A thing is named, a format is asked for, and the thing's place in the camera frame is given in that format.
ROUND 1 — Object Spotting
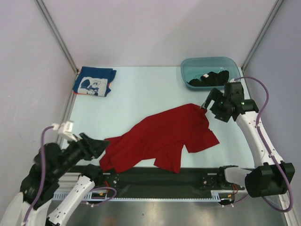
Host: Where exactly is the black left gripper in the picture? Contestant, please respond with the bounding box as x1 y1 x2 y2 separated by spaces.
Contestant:
54 130 111 178

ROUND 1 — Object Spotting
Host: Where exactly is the red t shirt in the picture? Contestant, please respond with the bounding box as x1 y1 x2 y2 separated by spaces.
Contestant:
99 104 219 173

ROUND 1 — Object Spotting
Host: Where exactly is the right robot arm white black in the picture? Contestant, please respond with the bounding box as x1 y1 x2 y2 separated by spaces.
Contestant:
201 82 295 198

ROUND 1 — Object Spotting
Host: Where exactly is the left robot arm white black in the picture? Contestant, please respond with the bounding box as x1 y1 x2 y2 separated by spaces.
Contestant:
0 133 110 226

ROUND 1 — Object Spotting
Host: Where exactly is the black t shirt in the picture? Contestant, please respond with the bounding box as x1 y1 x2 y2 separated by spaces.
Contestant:
188 70 230 87

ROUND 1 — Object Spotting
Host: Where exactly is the teal plastic bin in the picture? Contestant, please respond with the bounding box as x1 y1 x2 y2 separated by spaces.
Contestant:
181 56 240 91

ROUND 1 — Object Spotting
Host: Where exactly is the folded blue printed t shirt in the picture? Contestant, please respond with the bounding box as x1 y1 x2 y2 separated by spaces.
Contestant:
72 66 117 97

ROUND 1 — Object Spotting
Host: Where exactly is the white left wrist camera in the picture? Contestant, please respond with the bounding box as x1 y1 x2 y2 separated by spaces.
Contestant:
51 121 78 141

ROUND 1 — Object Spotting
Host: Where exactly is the right aluminium frame post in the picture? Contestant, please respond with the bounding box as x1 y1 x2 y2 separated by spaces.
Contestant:
241 0 284 71

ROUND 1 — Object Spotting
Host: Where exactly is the aluminium frame post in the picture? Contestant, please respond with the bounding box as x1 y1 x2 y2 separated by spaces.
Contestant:
241 0 284 71
34 0 79 73

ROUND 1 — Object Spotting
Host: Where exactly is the white slotted cable duct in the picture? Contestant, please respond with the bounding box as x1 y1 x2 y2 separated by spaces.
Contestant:
53 191 234 202

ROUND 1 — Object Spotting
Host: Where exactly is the left aluminium frame post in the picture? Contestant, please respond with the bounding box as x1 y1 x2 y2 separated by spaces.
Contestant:
34 0 79 73

